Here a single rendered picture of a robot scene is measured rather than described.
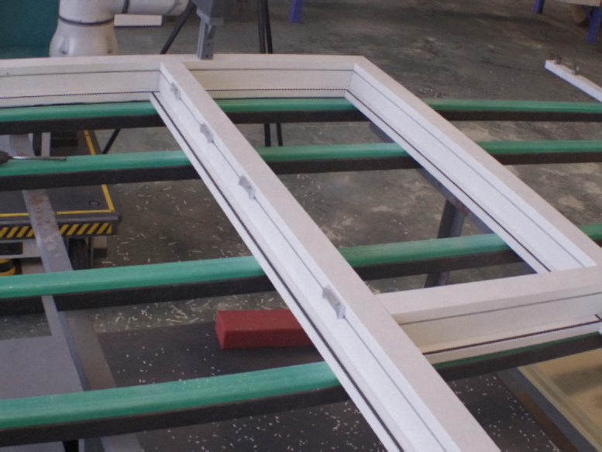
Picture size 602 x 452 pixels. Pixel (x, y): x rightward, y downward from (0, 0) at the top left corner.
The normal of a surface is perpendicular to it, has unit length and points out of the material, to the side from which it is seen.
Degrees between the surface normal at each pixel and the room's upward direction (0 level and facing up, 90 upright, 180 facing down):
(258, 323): 0
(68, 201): 0
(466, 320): 90
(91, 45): 68
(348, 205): 0
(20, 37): 90
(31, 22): 90
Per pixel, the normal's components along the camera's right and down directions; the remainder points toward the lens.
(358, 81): -0.92, 0.07
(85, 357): 0.15, -0.87
